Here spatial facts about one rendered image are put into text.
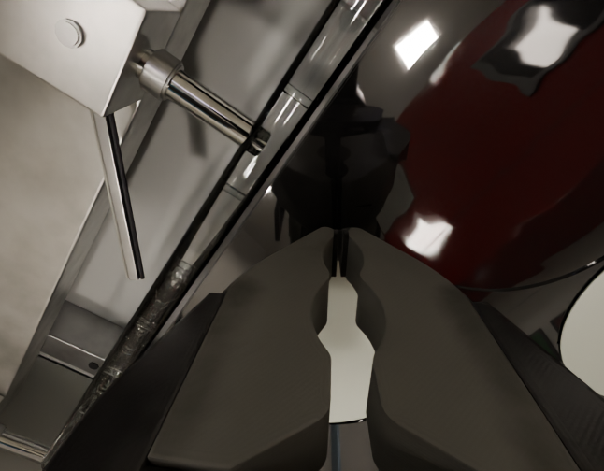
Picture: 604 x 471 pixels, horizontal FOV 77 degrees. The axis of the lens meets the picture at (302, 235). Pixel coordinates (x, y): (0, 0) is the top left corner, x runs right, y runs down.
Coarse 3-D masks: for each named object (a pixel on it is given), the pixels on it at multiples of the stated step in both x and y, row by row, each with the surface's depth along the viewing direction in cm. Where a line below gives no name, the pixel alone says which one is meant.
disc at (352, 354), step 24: (336, 288) 15; (336, 312) 16; (336, 336) 16; (360, 336) 16; (336, 360) 17; (360, 360) 17; (336, 384) 18; (360, 384) 18; (336, 408) 19; (360, 408) 19
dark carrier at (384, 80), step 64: (448, 0) 10; (512, 0) 10; (576, 0) 10; (384, 64) 11; (448, 64) 11; (512, 64) 11; (576, 64) 11; (320, 128) 12; (384, 128) 12; (448, 128) 12; (512, 128) 12; (576, 128) 12; (320, 192) 13; (384, 192) 13; (448, 192) 13; (512, 192) 13; (576, 192) 13; (256, 256) 14; (448, 256) 14; (512, 256) 14; (576, 256) 14; (512, 320) 15
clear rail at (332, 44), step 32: (352, 0) 10; (384, 0) 10; (320, 32) 10; (320, 64) 11; (288, 96) 11; (320, 96) 11; (256, 128) 12; (288, 128) 12; (256, 160) 12; (224, 192) 13; (256, 192) 13; (192, 224) 14; (224, 224) 13; (192, 256) 14; (160, 288) 15; (160, 320) 16; (128, 352) 17; (96, 384) 18
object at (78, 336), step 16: (64, 304) 26; (64, 320) 25; (80, 320) 26; (96, 320) 27; (48, 336) 24; (64, 336) 25; (80, 336) 25; (96, 336) 26; (112, 336) 27; (48, 352) 25; (64, 352) 25; (80, 352) 25; (96, 352) 25; (80, 368) 26; (96, 368) 25
